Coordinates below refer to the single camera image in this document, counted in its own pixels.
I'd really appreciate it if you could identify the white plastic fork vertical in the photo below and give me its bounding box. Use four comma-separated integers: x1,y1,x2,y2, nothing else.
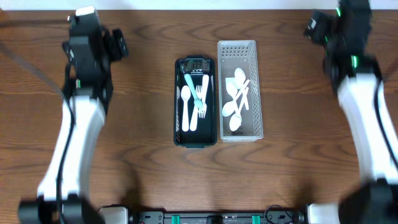
198,75,210,119

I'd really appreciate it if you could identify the white plastic fork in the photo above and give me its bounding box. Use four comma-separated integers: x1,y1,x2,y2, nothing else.
184,73,203,110
190,85,202,131

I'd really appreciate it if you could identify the black plastic basket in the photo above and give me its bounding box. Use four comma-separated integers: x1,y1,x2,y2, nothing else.
174,55,217,148

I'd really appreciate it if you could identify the white plastic spoon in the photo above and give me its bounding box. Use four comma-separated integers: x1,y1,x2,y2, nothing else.
222,80,250,117
229,87,249,131
226,82,238,112
234,68,249,110
181,85,191,132

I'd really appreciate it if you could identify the clear plastic basket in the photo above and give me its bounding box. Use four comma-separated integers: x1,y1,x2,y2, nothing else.
218,40,264,142

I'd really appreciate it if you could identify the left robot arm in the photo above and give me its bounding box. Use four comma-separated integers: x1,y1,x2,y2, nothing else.
18,6,129,223

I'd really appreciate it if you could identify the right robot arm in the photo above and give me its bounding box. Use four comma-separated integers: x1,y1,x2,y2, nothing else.
295,0,397,223

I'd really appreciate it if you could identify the white label in basket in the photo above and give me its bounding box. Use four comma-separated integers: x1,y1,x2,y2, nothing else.
225,78,237,88

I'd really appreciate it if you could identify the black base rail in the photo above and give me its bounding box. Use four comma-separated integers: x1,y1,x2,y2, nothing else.
99,205,309,224

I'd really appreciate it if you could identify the right black cable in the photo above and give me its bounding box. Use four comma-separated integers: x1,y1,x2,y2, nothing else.
373,77,398,172

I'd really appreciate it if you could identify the black cable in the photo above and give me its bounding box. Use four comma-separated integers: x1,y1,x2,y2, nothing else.
373,77,398,172
0,40,77,224

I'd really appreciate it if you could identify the left black cable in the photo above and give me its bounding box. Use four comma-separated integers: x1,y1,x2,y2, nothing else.
0,40,77,224

